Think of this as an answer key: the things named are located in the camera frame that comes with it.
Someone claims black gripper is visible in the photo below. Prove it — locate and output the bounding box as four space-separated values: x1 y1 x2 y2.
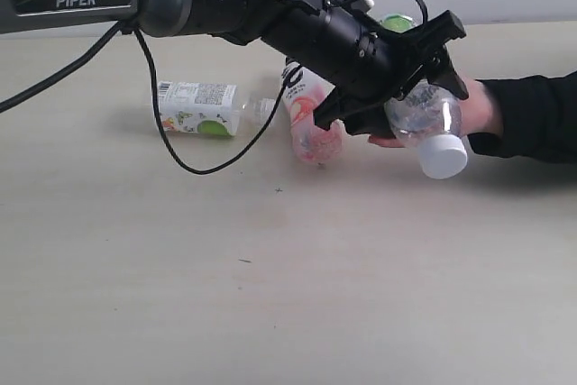
313 10 469 138

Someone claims clear bottle lime label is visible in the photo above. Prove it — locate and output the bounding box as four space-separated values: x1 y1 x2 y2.
378 13 470 180

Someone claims pink peach drink bottle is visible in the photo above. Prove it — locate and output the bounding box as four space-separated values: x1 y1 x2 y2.
280 57 343 164

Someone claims square bottle butterfly label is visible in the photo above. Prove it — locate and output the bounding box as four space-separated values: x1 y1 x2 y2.
158 81 276 138

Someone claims black sleeved forearm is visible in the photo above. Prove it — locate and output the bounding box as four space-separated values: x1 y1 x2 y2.
468 72 576 164

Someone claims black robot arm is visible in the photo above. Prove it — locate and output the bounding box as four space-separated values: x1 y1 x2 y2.
1 0 468 135

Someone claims person's open bare hand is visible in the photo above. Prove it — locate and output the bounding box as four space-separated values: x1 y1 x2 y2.
366 78 504 149

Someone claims black cable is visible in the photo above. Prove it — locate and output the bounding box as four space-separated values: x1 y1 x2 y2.
0 0 429 176

